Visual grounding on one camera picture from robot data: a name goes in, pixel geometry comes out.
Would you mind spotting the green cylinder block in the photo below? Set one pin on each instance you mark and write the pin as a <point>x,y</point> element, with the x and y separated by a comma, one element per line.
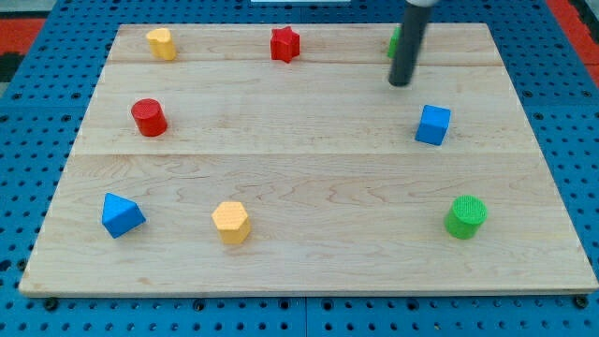
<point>465,216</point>

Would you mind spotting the blue cube block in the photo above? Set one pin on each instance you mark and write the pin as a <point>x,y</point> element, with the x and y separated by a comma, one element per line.
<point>433,125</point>

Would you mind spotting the green block behind rod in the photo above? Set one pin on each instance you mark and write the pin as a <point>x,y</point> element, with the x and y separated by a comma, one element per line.
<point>393,42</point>

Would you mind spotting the red cylinder block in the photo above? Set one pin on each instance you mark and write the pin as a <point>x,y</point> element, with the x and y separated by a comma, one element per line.
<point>149,117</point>

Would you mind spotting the white rod mount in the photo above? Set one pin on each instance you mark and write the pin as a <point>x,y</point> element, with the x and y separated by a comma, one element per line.
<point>421,2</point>

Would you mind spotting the red star block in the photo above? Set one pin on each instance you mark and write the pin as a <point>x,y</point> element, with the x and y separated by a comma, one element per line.
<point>284,44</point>

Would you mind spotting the yellow heart block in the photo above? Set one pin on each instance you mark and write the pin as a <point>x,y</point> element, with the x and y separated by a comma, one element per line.
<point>161,44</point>

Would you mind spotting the blue triangle block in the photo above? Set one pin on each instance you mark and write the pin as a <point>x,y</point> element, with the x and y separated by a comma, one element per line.
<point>120,215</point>

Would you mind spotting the yellow hexagon block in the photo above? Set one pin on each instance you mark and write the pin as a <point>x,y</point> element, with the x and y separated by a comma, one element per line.
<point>232,222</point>

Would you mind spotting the light wooden board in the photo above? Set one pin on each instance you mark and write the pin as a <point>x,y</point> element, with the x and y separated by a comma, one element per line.
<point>321,152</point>

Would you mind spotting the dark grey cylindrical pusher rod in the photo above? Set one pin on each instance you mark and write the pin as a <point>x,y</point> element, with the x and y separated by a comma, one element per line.
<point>415,20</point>

